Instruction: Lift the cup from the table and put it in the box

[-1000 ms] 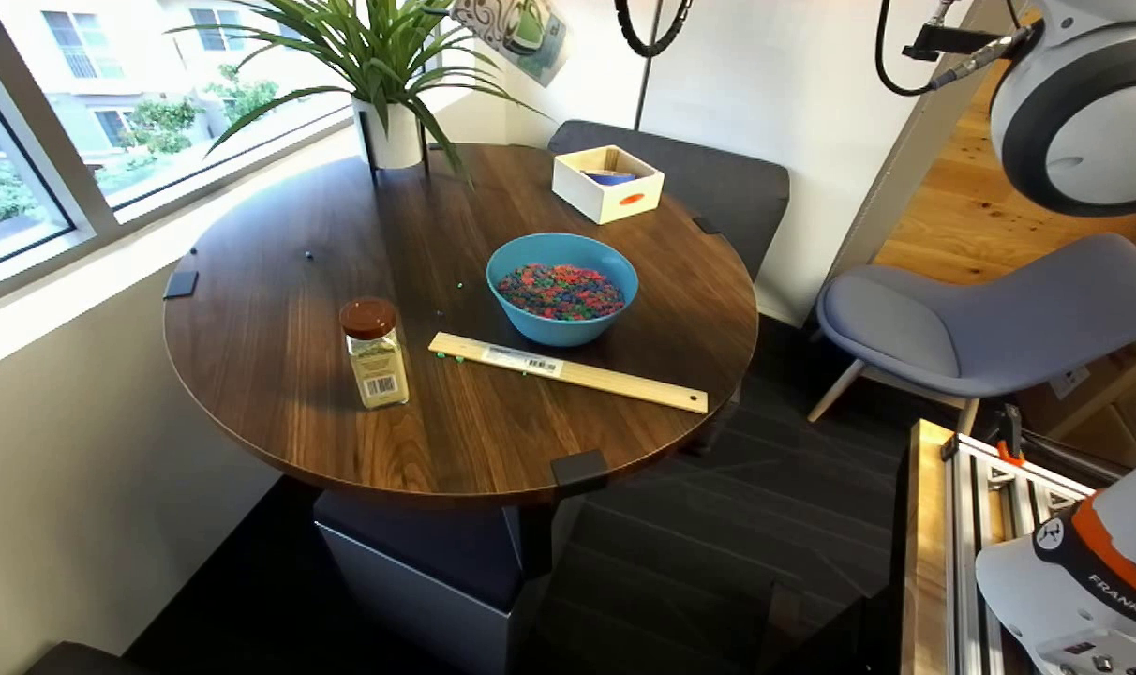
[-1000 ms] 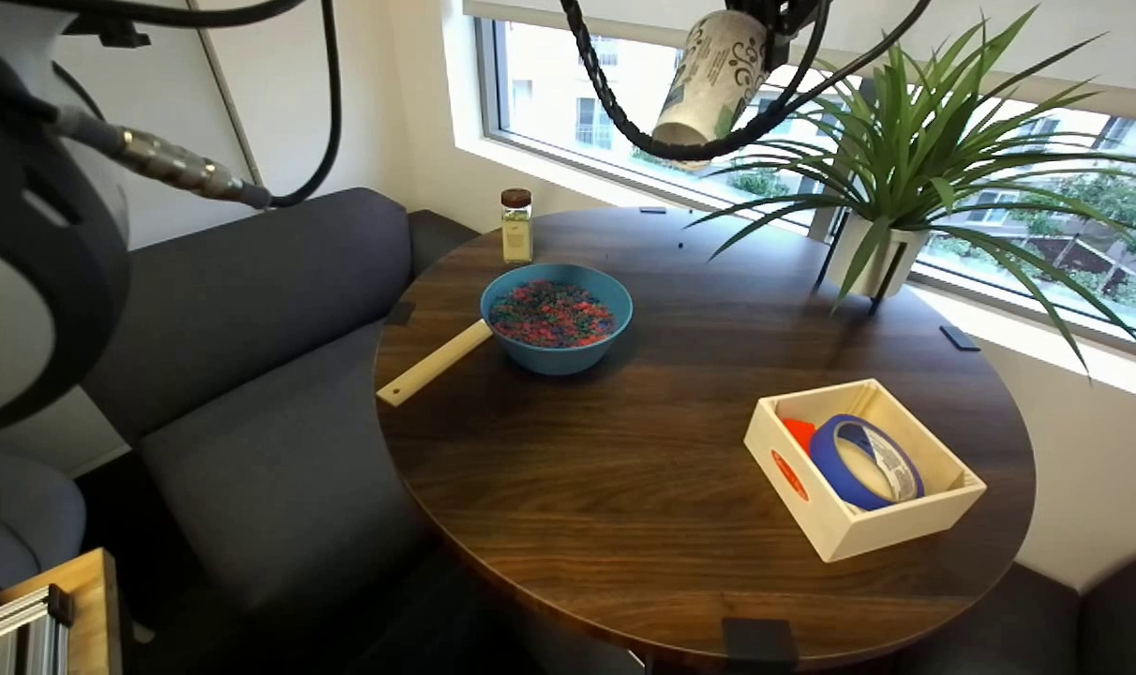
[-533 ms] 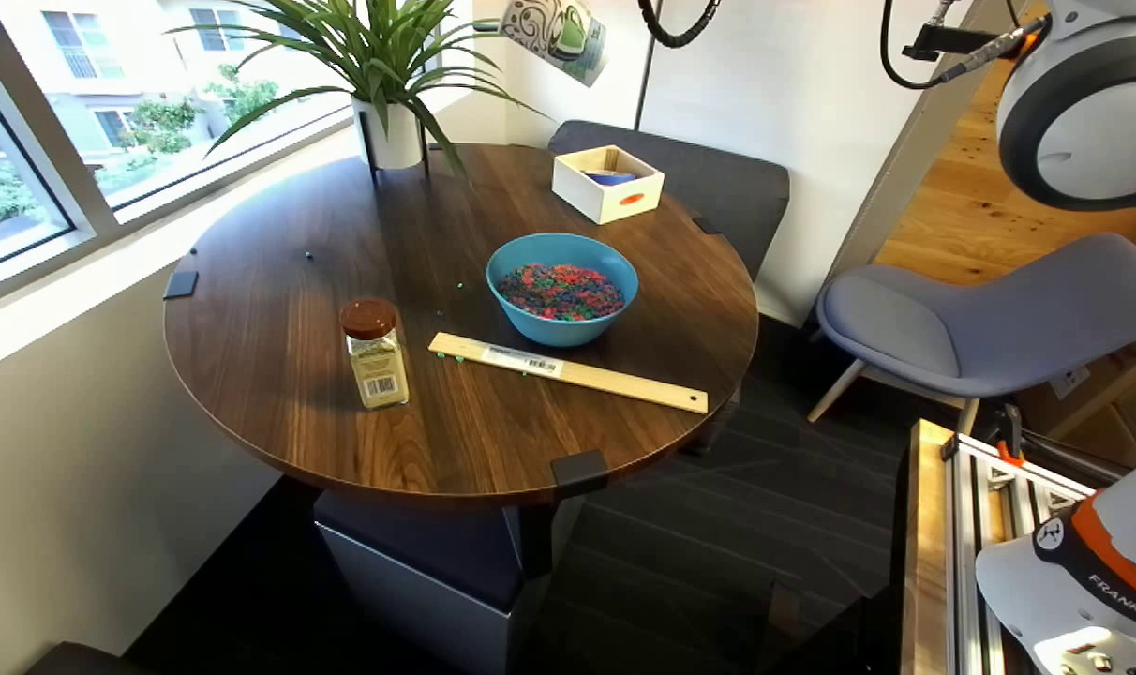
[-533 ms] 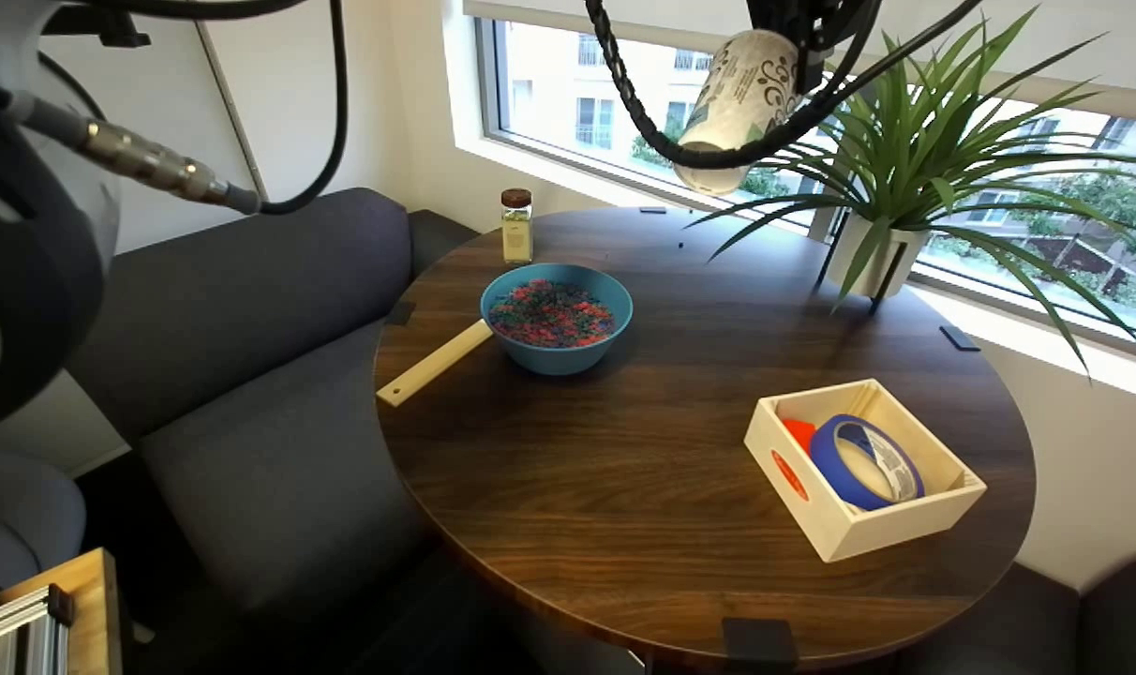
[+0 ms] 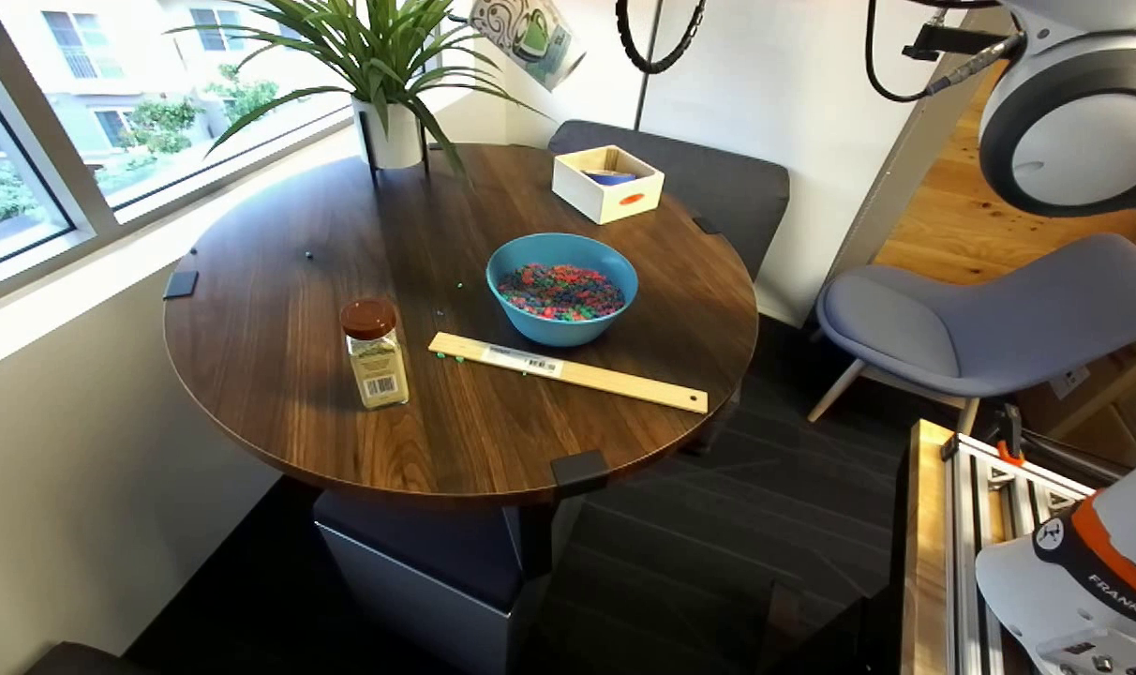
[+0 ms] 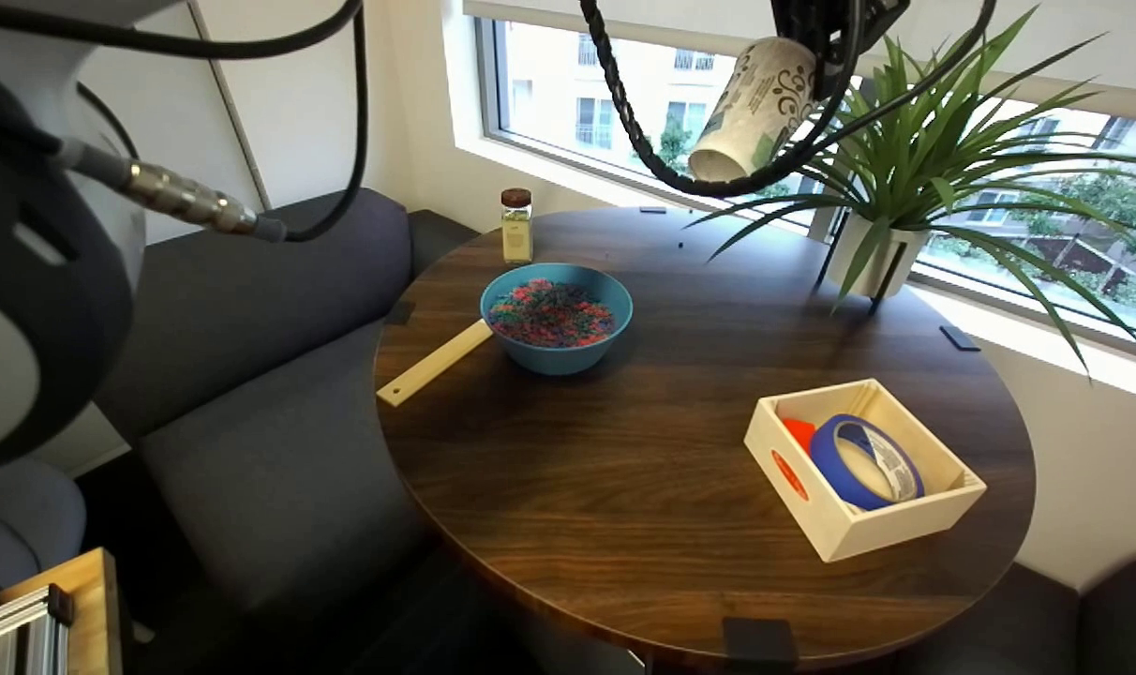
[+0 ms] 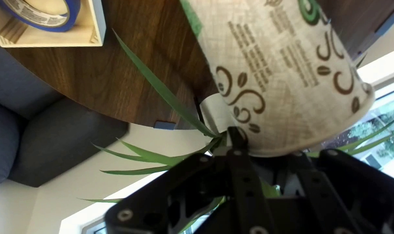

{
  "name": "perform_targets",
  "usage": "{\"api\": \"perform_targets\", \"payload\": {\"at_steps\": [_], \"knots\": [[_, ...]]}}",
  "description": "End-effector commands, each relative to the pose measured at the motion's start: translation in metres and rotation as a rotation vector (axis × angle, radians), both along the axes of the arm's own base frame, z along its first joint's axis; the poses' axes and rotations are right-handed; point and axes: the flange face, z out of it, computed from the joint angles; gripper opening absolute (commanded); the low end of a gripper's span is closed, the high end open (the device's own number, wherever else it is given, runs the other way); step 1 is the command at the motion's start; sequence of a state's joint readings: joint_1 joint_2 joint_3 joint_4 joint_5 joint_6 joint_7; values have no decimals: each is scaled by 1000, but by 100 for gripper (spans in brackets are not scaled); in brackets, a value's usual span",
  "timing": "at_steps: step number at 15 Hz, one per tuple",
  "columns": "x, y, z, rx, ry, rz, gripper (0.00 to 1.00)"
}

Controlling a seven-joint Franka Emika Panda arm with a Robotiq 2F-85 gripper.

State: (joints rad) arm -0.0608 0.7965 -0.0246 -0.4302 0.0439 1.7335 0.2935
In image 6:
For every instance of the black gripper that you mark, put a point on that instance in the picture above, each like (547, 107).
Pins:
(840, 22)

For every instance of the white patterned paper cup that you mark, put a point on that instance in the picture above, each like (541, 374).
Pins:
(747, 114)

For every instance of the white wooden box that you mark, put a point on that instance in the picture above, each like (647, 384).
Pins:
(866, 529)

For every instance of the green leafy plant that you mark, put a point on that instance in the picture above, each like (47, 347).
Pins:
(942, 153)

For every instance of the white plant pot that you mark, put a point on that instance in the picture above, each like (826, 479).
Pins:
(858, 255)

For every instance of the spice jar with brown lid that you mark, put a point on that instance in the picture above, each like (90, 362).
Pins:
(516, 225)

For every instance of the small orange object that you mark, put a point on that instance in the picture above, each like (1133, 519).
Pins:
(800, 434)

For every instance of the colourful candy pieces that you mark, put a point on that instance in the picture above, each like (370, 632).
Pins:
(552, 315)

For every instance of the blue bowl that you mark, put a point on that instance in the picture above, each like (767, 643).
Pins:
(561, 352)

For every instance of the blue tape roll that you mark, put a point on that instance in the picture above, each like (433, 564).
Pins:
(840, 469)

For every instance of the round dark wooden table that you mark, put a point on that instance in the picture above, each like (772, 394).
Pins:
(642, 475)

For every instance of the long wooden ruler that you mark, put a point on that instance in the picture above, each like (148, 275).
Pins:
(433, 367)

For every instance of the black table edge clip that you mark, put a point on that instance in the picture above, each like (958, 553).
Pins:
(760, 638)

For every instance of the dark grey sofa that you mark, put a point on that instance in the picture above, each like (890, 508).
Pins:
(280, 435)

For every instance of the blue-grey shell chair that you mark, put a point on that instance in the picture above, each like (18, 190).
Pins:
(17, 510)

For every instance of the aluminium frame with wood plank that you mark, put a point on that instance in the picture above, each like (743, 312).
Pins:
(53, 614)

